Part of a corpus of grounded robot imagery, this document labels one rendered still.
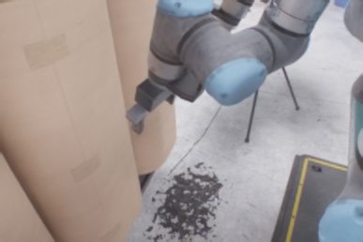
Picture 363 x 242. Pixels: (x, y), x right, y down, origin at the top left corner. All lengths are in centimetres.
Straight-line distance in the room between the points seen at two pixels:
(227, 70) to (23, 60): 38
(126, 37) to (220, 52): 57
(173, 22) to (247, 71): 14
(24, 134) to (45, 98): 10
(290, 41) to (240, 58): 11
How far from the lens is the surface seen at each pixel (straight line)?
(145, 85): 59
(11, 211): 62
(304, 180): 120
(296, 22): 48
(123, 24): 94
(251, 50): 44
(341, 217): 31
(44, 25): 59
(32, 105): 64
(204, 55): 42
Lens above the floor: 117
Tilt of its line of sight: 37 degrees down
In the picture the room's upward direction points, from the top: 2 degrees counter-clockwise
